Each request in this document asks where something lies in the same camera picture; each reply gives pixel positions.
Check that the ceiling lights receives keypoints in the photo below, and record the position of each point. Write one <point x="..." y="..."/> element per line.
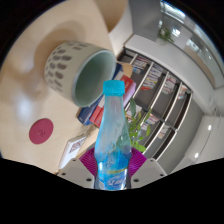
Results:
<point x="209" y="127"/>

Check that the potted green plant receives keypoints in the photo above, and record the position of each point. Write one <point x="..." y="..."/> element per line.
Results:
<point x="138" y="126"/>

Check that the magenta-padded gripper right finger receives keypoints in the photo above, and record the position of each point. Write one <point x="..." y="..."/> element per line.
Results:
<point x="148" y="171"/>

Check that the flat round red coaster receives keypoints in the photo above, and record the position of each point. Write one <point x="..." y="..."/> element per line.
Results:
<point x="41" y="131"/>

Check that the small green plant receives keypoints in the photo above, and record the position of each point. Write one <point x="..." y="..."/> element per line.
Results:
<point x="165" y="34"/>

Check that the pink book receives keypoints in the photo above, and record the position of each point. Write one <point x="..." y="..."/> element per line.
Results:
<point x="130" y="95"/>

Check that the clear water bottle blue cap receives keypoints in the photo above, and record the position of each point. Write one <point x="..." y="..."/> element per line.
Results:
<point x="112" y="143"/>

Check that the round-backed wooden chair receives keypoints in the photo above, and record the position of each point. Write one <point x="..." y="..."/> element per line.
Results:
<point x="111" y="13"/>

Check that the long wall bookshelf unit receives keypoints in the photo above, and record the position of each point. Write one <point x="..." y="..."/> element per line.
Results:
<point x="160" y="100"/>

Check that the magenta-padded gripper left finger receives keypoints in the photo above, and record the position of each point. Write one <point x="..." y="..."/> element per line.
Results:
<point x="77" y="171"/>

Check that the pale green patterned mug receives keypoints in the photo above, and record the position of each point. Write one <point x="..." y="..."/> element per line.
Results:
<point x="66" y="66"/>

